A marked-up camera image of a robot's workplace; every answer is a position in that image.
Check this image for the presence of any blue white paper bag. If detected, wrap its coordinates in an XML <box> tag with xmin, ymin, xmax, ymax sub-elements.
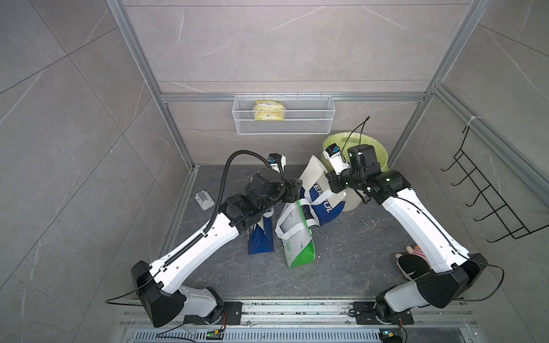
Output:
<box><xmin>300</xmin><ymin>156</ymin><xmax>347</xmax><ymax>226</ymax></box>
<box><xmin>247</xmin><ymin>208</ymin><xmax>275</xmax><ymax>255</ymax></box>

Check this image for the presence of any green white paper bag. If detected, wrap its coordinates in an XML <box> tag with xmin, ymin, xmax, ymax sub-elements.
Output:
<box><xmin>275</xmin><ymin>198</ymin><xmax>320</xmax><ymax>268</ymax></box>

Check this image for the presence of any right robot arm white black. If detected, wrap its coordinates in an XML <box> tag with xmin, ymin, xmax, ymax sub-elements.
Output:
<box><xmin>323</xmin><ymin>142</ymin><xmax>490</xmax><ymax>324</ymax></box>

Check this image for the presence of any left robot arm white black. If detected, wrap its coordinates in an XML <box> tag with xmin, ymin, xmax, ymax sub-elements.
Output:
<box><xmin>131</xmin><ymin>150</ymin><xmax>302</xmax><ymax>328</ymax></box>

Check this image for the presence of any white trash bin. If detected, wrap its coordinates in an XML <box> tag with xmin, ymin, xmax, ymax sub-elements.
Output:
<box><xmin>343</xmin><ymin>188</ymin><xmax>366</xmax><ymax>212</ymax></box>

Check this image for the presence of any green trash bag liner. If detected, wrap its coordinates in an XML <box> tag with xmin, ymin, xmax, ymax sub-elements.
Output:
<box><xmin>320</xmin><ymin>132</ymin><xmax>389</xmax><ymax>172</ymax></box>

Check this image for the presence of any yellow wipes pack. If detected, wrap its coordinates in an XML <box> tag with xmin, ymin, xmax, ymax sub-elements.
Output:
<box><xmin>253</xmin><ymin>100</ymin><xmax>286</xmax><ymax>121</ymax></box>

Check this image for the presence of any small grey white device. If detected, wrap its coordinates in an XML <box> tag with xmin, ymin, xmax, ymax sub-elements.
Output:
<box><xmin>194</xmin><ymin>190</ymin><xmax>215</xmax><ymax>211</ymax></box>

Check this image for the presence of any plush doll orange hat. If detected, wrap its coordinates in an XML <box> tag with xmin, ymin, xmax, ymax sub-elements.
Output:
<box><xmin>395</xmin><ymin>245</ymin><xmax>432</xmax><ymax>281</ymax></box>

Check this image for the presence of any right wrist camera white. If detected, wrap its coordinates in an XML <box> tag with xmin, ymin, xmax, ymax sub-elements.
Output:
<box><xmin>323</xmin><ymin>144</ymin><xmax>350</xmax><ymax>175</ymax></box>

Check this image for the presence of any white wire mesh basket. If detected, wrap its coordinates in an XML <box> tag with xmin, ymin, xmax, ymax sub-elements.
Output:
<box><xmin>232</xmin><ymin>95</ymin><xmax>335</xmax><ymax>135</ymax></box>

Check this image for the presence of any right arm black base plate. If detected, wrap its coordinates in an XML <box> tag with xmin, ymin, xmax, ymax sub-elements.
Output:
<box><xmin>348</xmin><ymin>301</ymin><xmax>414</xmax><ymax>325</ymax></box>

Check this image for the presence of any black wire hook rack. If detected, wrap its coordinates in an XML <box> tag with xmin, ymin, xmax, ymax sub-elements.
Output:
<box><xmin>440</xmin><ymin>127</ymin><xmax>548</xmax><ymax>244</ymax></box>

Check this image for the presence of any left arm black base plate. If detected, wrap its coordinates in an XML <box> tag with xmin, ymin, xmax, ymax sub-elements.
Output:
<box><xmin>184</xmin><ymin>302</ymin><xmax>243</xmax><ymax>325</ymax></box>

